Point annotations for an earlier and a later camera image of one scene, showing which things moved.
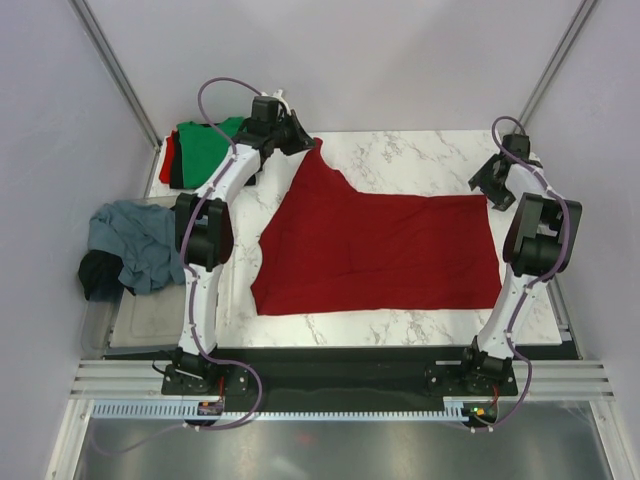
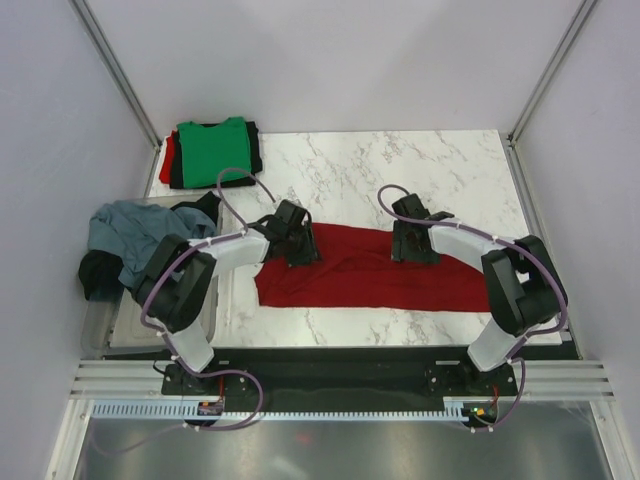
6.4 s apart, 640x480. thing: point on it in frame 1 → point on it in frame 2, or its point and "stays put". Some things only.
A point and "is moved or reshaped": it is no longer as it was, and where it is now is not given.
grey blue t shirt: [144, 237] stays put
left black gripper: [301, 139] → [310, 252]
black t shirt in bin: [98, 274] stays put
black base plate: [331, 376] stays put
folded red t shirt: [165, 172] stays put
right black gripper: [502, 200] → [400, 248]
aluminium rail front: [535, 378] stays put
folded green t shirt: [201, 147] stays put
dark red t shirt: [327, 249] is moved or reshaped
